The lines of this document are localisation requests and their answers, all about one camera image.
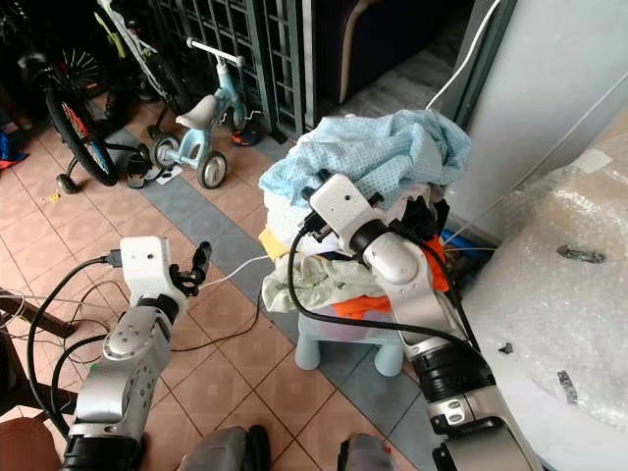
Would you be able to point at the light blue dotted cloth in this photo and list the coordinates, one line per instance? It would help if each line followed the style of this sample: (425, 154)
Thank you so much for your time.
(373, 147)

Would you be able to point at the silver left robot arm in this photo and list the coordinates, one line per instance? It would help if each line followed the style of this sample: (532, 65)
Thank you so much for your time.
(123, 378)

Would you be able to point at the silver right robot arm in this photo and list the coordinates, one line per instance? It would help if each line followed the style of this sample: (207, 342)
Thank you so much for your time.
(437, 343)

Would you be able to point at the yellow garment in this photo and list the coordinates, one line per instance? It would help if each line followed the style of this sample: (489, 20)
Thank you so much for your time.
(273, 243)

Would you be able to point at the pale green white garment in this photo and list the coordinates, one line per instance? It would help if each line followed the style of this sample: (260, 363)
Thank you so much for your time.
(304, 283)

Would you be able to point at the orange garment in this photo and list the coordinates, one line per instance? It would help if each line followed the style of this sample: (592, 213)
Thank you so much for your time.
(363, 306)

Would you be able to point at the light blue balance bike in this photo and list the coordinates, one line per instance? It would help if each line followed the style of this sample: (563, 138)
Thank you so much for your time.
(204, 116)

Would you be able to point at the pale plastic stool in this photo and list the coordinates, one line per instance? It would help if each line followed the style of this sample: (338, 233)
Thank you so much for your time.
(339, 339)

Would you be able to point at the bubble wrapped appliance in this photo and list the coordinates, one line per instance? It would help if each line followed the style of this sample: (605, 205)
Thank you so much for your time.
(559, 294)

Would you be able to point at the black children's bicycle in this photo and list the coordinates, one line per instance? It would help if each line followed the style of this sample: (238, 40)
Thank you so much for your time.
(83, 137)

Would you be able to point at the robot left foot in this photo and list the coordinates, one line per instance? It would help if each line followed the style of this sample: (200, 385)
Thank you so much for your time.
(226, 451)

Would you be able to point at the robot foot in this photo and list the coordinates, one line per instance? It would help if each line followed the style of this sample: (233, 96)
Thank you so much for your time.
(226, 451)
(371, 454)

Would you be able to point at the dark sofa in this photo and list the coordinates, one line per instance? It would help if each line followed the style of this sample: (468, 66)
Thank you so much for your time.
(383, 34)

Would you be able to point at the dark wooden table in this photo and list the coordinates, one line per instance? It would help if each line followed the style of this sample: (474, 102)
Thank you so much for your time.
(15, 363)

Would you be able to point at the blue red item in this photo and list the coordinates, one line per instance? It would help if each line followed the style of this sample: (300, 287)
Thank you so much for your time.
(12, 149)

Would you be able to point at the white green bicycle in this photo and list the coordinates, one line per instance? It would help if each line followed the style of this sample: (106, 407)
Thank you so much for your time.
(137, 49)

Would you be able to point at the brown round seat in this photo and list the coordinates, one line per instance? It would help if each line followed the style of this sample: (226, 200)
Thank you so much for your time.
(27, 449)

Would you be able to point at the dark metal grid gate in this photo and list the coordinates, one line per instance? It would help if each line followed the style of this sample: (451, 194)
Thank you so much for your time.
(235, 29)

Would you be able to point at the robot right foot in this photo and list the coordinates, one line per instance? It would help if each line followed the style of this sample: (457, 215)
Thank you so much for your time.
(371, 454)

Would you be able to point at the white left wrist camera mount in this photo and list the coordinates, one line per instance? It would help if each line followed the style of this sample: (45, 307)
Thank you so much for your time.
(149, 265)

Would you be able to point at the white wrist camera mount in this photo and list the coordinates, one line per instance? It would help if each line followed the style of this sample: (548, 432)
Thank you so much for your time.
(149, 265)
(343, 209)

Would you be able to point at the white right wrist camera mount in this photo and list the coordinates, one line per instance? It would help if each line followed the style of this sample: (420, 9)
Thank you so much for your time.
(343, 209)

